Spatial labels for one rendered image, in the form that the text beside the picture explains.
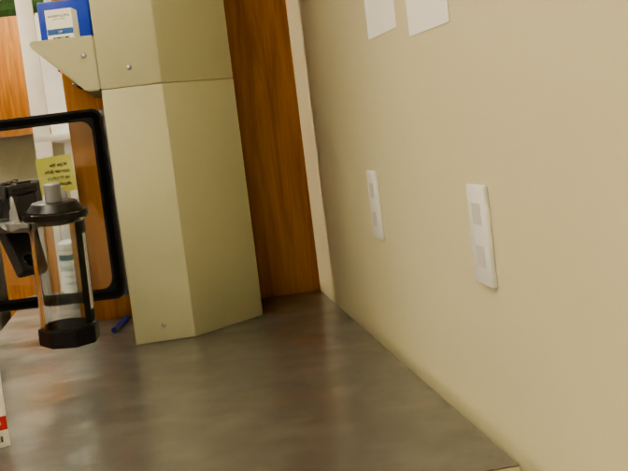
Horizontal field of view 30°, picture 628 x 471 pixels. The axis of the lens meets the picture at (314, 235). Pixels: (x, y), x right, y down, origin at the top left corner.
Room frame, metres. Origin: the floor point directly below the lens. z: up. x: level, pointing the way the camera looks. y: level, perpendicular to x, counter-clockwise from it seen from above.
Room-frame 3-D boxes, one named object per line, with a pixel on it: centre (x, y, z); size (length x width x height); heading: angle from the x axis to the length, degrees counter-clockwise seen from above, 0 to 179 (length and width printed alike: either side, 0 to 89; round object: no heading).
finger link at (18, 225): (1.95, 0.49, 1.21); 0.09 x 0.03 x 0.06; 20
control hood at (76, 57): (2.29, 0.43, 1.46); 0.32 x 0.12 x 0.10; 7
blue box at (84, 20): (2.37, 0.44, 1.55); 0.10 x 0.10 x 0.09; 7
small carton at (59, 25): (2.22, 0.42, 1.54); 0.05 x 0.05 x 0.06; 89
